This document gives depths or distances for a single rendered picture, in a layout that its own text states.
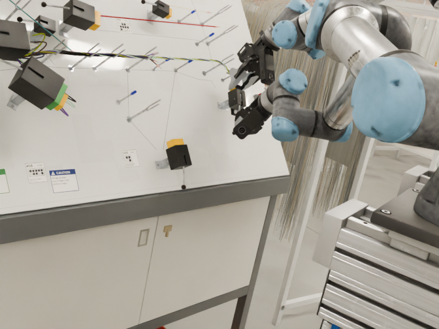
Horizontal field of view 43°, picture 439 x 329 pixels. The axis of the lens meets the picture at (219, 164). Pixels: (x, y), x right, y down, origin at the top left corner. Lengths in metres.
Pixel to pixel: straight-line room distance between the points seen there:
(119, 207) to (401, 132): 0.89
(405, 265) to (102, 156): 0.87
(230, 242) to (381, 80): 1.27
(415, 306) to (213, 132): 1.05
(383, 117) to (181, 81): 1.09
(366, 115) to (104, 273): 1.01
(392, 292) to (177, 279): 1.04
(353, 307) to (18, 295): 0.86
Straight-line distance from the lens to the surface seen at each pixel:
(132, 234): 1.62
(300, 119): 1.50
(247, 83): 1.84
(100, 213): 1.45
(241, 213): 1.95
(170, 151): 1.54
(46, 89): 1.30
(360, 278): 0.94
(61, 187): 1.40
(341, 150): 2.82
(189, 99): 1.78
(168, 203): 1.60
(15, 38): 1.32
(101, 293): 1.65
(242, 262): 2.09
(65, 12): 1.52
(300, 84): 1.53
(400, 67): 0.79
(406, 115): 0.78
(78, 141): 1.47
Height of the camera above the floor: 1.40
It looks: 16 degrees down
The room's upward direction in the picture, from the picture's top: 12 degrees clockwise
